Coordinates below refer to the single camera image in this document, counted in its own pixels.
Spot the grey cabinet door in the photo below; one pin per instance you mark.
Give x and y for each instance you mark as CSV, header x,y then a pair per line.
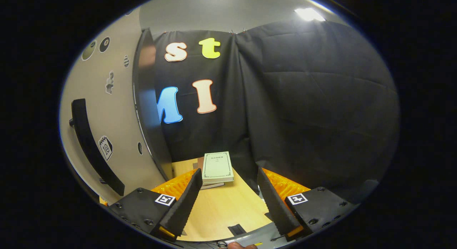
x,y
121,109

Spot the brown book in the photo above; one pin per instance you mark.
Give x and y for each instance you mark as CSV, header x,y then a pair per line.
x,y
198,164

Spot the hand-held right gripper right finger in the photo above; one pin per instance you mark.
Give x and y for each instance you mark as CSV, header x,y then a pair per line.
x,y
275,202

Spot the green book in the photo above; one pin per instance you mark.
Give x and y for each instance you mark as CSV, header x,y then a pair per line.
x,y
217,167

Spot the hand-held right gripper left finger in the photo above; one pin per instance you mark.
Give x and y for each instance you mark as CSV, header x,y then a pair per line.
x,y
185,202

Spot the small ceiling light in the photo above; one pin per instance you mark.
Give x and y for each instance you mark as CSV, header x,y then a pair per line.
x,y
309,14

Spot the black backdrop cloth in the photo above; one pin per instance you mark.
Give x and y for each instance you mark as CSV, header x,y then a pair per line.
x,y
321,106

